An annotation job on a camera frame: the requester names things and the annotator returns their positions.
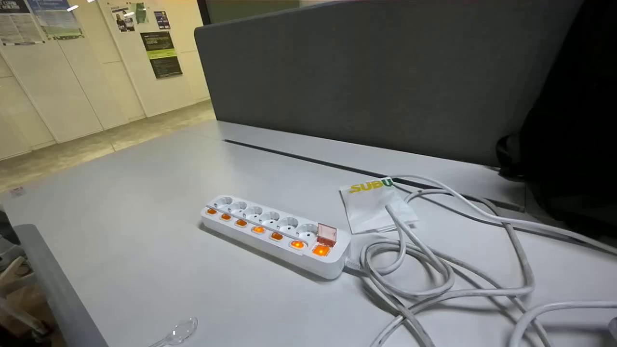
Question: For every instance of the dark green wall poster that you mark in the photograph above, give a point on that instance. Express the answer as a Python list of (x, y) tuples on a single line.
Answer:
[(161, 54)]

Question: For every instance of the grey desk partition panel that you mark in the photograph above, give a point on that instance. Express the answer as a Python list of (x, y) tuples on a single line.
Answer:
[(444, 77)]

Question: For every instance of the clear plastic piece on table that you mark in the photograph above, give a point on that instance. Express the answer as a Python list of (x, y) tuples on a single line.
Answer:
[(178, 334)]

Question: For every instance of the white multi-socket power strip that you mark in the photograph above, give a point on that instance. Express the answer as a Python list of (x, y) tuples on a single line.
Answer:
[(306, 245)]

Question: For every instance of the white wall poster top left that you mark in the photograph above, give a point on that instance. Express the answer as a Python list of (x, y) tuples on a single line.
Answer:
[(32, 21)]

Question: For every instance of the black office chair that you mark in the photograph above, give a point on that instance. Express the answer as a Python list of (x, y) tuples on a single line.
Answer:
[(568, 145)]

